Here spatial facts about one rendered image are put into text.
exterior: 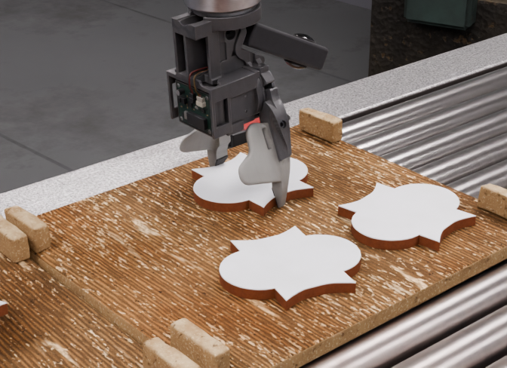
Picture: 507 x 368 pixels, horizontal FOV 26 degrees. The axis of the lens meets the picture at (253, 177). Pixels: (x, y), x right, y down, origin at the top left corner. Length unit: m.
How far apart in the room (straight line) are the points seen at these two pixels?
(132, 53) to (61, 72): 0.32
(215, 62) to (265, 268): 0.21
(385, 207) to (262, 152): 0.13
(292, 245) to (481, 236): 0.19
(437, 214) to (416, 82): 0.46
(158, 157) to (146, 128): 2.42
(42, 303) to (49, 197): 0.25
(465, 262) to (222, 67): 0.30
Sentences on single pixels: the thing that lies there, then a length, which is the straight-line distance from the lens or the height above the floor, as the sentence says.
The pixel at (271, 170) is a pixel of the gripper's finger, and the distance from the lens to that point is 1.10.
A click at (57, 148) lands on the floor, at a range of 3.60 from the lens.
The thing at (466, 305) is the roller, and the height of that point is 0.91.
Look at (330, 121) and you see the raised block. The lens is 1.27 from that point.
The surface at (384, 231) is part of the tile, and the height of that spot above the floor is 0.95.
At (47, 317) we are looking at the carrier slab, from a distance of 0.96.
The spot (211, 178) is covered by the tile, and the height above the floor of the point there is 0.95.
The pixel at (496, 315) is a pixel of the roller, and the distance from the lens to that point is 1.00.
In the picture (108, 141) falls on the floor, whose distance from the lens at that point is 3.63.
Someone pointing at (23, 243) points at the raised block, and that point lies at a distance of 1.04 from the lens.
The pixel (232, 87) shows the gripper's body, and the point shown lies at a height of 1.07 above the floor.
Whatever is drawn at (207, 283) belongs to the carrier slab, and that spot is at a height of 0.94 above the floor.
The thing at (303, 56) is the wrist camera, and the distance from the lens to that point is 1.12.
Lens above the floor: 1.45
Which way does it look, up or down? 26 degrees down
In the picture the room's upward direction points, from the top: straight up
